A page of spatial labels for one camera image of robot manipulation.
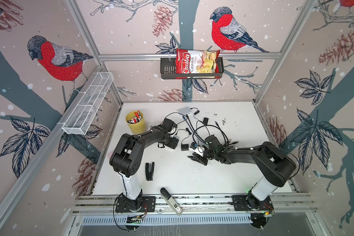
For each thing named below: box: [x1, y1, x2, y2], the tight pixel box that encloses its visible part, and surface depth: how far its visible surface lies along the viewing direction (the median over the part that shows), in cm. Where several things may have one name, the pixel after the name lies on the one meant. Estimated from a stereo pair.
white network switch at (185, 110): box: [176, 105, 193, 116], surface depth 117 cm
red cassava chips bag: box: [175, 49, 221, 80], surface depth 90 cm
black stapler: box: [145, 161, 155, 181], surface depth 85 cm
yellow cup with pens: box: [125, 110, 147, 135], surface depth 98 cm
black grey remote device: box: [159, 187, 184, 216], surface depth 73 cm
